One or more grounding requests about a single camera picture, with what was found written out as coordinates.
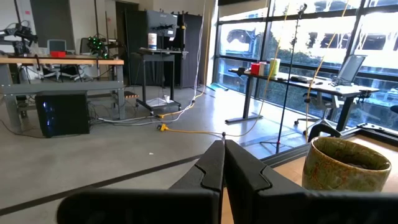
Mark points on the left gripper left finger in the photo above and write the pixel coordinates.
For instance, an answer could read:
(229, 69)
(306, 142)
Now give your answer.
(186, 205)

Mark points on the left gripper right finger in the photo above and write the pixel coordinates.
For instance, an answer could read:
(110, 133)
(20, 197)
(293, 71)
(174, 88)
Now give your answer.
(280, 205)

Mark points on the black background robot arm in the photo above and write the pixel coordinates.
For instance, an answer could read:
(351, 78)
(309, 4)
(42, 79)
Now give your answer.
(18, 34)

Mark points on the green brown ceramic mug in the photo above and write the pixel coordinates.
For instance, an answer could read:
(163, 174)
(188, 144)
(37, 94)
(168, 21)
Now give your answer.
(335, 174)

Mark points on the white paper sheet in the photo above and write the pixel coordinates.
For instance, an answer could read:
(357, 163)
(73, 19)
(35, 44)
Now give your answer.
(160, 101)

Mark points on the white black office chair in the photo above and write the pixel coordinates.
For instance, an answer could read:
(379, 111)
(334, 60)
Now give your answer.
(320, 102)

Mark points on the wooden slatted step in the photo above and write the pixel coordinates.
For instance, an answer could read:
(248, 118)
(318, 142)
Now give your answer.
(131, 95)

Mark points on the black tripod pole stand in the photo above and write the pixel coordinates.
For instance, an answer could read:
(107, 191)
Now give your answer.
(289, 77)

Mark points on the white top standing desk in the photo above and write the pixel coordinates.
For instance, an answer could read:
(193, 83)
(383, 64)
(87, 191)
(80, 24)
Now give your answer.
(348, 90)

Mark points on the white blue container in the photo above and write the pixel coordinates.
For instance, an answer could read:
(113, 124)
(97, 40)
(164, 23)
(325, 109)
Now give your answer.
(264, 69)

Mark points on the red container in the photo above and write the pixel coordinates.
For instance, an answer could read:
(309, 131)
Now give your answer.
(255, 69)

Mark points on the light green cup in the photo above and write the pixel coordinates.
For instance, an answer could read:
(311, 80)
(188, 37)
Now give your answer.
(275, 67)

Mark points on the black metal cart stand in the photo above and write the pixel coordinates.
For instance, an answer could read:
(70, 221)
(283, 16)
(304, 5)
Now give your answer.
(155, 57)

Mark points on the black computer tower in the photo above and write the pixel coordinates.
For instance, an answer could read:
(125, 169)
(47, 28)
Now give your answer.
(62, 113)

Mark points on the laptop on stand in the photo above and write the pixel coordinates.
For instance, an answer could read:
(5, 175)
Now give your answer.
(351, 67)

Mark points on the white wipes canister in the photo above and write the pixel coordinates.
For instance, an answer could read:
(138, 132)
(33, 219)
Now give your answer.
(152, 40)

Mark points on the green lit background robot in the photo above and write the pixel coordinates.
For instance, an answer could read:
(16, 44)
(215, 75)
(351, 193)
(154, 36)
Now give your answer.
(97, 45)

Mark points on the grey office chair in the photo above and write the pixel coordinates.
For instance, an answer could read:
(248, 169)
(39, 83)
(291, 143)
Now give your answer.
(84, 46)

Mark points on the wooden top metal workbench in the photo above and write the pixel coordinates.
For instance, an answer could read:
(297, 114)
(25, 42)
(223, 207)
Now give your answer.
(62, 61)

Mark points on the small red box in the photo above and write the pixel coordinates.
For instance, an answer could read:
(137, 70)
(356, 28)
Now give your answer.
(58, 54)

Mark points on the black fabric enclosure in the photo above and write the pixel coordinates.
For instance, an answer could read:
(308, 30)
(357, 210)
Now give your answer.
(189, 49)

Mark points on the large glass window wall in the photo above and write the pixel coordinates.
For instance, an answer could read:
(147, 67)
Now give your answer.
(242, 40)

